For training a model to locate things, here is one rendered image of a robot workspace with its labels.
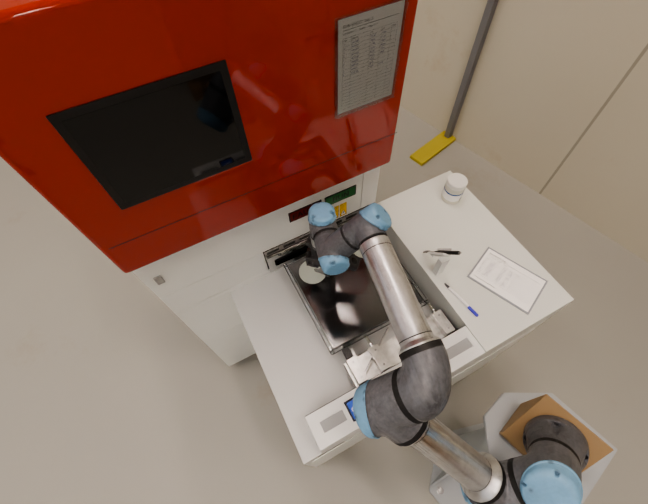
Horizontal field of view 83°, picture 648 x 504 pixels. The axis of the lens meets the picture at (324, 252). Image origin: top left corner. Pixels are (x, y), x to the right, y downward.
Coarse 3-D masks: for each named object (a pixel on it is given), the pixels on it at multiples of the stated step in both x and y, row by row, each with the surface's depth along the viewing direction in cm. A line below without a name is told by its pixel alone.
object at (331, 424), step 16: (448, 336) 111; (464, 336) 111; (448, 352) 109; (464, 352) 108; (480, 352) 108; (336, 400) 103; (320, 416) 101; (336, 416) 101; (320, 432) 98; (336, 432) 98; (352, 432) 100; (320, 448) 97
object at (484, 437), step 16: (496, 400) 116; (512, 400) 114; (528, 400) 114; (560, 400) 114; (496, 416) 112; (576, 416) 111; (464, 432) 182; (480, 432) 136; (496, 432) 110; (480, 448) 131; (496, 448) 108; (512, 448) 108; (432, 480) 172; (448, 480) 172; (592, 480) 103; (448, 496) 169
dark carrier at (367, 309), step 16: (352, 272) 130; (368, 272) 130; (304, 288) 127; (320, 288) 127; (336, 288) 127; (352, 288) 127; (368, 288) 126; (320, 304) 124; (336, 304) 124; (352, 304) 124; (368, 304) 124; (320, 320) 121; (336, 320) 121; (352, 320) 121; (368, 320) 121; (384, 320) 120; (336, 336) 118; (352, 336) 118
